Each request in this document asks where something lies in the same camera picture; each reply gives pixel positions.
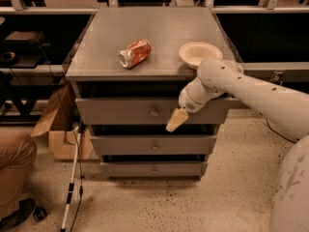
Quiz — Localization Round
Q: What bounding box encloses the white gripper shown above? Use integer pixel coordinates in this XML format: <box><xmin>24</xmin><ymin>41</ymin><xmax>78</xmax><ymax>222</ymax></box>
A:
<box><xmin>166</xmin><ymin>80</ymin><xmax>212</xmax><ymax>132</ymax></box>

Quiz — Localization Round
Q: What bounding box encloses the grey top drawer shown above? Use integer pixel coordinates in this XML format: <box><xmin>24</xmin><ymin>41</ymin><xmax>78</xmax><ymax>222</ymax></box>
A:
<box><xmin>75</xmin><ymin>98</ymin><xmax>229</xmax><ymax>125</ymax></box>

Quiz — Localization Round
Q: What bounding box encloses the grey drawer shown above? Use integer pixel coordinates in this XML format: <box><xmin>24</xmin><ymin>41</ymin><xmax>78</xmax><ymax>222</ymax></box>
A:
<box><xmin>100</xmin><ymin>161</ymin><xmax>208</xmax><ymax>178</ymax></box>
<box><xmin>75</xmin><ymin>98</ymin><xmax>229</xmax><ymax>125</ymax></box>
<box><xmin>91</xmin><ymin>135</ymin><xmax>216</xmax><ymax>156</ymax></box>

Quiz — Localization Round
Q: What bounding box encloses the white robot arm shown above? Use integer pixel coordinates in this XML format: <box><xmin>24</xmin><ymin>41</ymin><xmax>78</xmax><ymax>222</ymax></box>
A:
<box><xmin>166</xmin><ymin>58</ymin><xmax>309</xmax><ymax>232</ymax></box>

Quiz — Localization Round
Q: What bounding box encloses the grey drawer cabinet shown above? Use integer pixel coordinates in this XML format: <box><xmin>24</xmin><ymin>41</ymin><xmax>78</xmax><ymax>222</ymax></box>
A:
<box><xmin>63</xmin><ymin>6</ymin><xmax>243</xmax><ymax>181</ymax></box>

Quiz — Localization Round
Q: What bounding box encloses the grey bottom drawer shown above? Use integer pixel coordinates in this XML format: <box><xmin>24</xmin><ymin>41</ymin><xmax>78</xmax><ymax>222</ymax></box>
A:
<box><xmin>100</xmin><ymin>161</ymin><xmax>208</xmax><ymax>178</ymax></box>

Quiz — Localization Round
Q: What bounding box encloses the grey middle drawer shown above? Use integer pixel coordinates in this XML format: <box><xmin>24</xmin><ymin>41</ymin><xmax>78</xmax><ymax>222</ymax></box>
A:
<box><xmin>91</xmin><ymin>135</ymin><xmax>216</xmax><ymax>156</ymax></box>

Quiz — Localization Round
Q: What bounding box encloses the white paper bowl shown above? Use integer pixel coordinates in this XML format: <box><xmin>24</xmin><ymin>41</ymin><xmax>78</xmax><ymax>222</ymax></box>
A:
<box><xmin>179</xmin><ymin>42</ymin><xmax>223</xmax><ymax>70</ymax></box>

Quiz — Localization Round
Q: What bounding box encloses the crushed orange soda can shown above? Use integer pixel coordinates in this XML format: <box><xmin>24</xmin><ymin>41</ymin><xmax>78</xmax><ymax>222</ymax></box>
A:
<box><xmin>118</xmin><ymin>39</ymin><xmax>152</xmax><ymax>70</ymax></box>

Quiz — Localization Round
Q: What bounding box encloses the cardboard box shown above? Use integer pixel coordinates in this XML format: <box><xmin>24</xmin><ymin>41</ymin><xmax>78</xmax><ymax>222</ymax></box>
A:
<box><xmin>30</xmin><ymin>83</ymin><xmax>98</xmax><ymax>161</ymax></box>

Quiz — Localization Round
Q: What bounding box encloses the white black striped pole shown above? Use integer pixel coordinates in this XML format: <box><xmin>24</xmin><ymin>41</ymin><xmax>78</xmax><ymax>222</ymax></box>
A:
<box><xmin>59</xmin><ymin>126</ymin><xmax>81</xmax><ymax>232</ymax></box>

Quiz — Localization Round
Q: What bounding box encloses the dark equipment on shelf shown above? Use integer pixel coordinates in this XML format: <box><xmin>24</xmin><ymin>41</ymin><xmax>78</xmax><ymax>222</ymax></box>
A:
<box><xmin>0</xmin><ymin>31</ymin><xmax>50</xmax><ymax>69</ymax></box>

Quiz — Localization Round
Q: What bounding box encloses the black shoe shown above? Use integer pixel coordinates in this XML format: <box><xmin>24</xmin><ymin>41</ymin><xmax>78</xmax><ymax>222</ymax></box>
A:
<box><xmin>0</xmin><ymin>198</ymin><xmax>47</xmax><ymax>232</ymax></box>

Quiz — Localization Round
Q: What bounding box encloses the black floor cable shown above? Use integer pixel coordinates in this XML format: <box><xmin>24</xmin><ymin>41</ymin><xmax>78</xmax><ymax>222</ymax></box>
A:
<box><xmin>264</xmin><ymin>119</ymin><xmax>297</xmax><ymax>145</ymax></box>

